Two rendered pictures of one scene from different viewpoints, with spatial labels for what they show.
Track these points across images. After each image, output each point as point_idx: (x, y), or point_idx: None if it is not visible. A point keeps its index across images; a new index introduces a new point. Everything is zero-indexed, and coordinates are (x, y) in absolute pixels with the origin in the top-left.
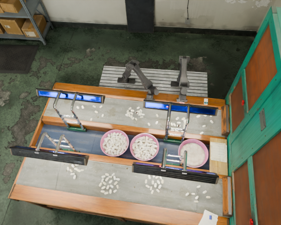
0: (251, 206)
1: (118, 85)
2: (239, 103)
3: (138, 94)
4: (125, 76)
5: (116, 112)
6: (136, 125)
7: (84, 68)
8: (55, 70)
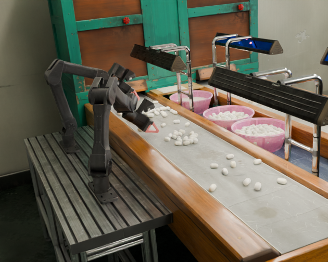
0: (228, 11)
1: (126, 194)
2: (115, 44)
3: (139, 144)
4: (110, 152)
5: (202, 152)
6: (202, 132)
7: None
8: None
